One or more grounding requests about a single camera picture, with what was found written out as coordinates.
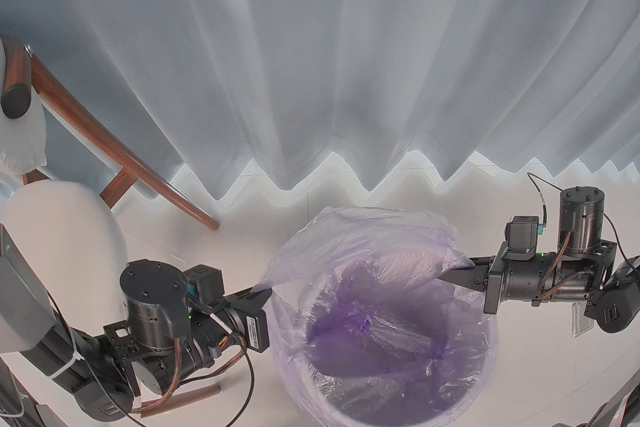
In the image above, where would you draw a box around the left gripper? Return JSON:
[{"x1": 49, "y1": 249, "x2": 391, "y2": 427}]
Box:
[{"x1": 219, "y1": 286, "x2": 274, "y2": 356}]

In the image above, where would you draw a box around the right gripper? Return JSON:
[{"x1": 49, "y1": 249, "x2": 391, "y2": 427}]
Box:
[{"x1": 438, "y1": 255, "x2": 557, "y2": 315}]

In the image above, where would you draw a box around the purple plastic bag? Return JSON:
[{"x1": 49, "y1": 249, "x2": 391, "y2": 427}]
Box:
[{"x1": 262, "y1": 206, "x2": 501, "y2": 427}]

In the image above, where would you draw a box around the white trash bin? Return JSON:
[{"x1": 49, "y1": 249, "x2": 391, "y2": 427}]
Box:
[{"x1": 295, "y1": 240, "x2": 496, "y2": 427}]

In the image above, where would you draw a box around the white cushioned wooden chair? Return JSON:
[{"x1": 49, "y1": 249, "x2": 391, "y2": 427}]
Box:
[{"x1": 0, "y1": 35, "x2": 223, "y2": 418}]

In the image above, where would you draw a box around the pale blue curtain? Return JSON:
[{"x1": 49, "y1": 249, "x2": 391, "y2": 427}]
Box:
[{"x1": 0, "y1": 0, "x2": 640, "y2": 205}]

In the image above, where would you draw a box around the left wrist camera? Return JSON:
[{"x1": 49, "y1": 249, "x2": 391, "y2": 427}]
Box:
[{"x1": 182, "y1": 265, "x2": 225, "y2": 316}]

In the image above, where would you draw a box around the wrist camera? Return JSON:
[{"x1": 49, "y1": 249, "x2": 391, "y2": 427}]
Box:
[
  {"x1": 182, "y1": 265, "x2": 225, "y2": 316},
  {"x1": 504, "y1": 215, "x2": 542, "y2": 261}
]

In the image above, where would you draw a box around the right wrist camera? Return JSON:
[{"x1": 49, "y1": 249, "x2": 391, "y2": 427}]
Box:
[{"x1": 504, "y1": 215, "x2": 542, "y2": 261}]

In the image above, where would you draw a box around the black cable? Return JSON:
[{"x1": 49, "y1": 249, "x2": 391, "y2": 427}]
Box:
[
  {"x1": 127, "y1": 315, "x2": 256, "y2": 418},
  {"x1": 528, "y1": 172, "x2": 562, "y2": 228}
]

